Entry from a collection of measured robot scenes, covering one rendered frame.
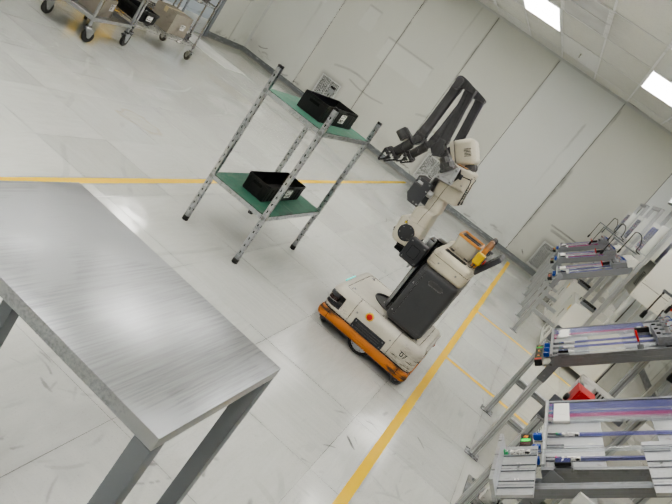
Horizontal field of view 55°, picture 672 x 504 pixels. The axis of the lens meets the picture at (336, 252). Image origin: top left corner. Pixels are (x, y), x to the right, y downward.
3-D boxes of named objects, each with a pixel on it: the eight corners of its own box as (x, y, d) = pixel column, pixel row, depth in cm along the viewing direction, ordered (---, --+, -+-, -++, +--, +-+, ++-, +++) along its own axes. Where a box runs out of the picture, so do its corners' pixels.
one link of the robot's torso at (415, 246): (419, 269, 400) (443, 238, 393) (408, 275, 374) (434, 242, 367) (386, 243, 406) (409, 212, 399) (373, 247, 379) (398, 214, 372)
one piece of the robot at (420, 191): (430, 210, 400) (452, 182, 394) (421, 211, 374) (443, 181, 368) (410, 194, 403) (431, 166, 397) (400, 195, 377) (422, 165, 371)
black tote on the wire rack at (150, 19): (132, 19, 688) (138, 7, 684) (113, 4, 694) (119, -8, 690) (154, 27, 726) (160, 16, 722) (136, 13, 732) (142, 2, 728)
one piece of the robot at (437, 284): (424, 338, 423) (505, 240, 399) (405, 359, 372) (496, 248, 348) (385, 305, 430) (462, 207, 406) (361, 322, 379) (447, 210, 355)
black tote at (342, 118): (318, 122, 374) (328, 106, 371) (296, 105, 377) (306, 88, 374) (349, 129, 427) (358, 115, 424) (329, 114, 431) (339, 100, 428)
